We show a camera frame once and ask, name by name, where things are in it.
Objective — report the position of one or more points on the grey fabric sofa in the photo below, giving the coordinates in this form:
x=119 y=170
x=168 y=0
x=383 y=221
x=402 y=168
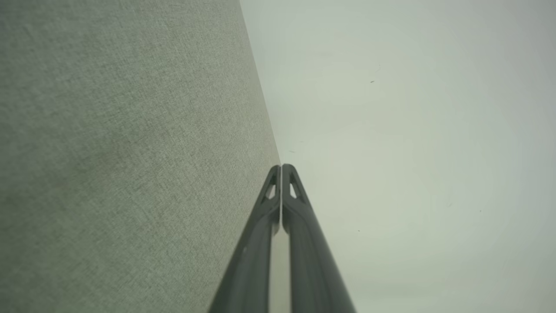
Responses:
x=108 y=152

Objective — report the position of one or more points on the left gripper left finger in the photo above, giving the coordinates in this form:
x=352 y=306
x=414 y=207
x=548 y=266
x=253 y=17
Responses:
x=252 y=269

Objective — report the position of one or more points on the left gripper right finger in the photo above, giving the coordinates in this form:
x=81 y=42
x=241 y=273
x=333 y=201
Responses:
x=312 y=269

